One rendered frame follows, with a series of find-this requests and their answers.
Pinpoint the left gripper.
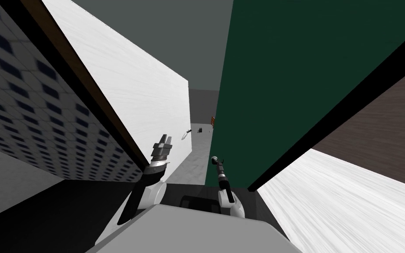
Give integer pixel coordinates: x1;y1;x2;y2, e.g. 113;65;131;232
151;134;174;164

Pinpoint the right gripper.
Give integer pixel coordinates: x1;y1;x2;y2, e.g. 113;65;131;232
210;155;224;173

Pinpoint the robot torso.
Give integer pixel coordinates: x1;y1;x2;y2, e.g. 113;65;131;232
85;195;304;253

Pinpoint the white door leaf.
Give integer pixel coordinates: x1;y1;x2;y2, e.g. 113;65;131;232
42;0;193;184

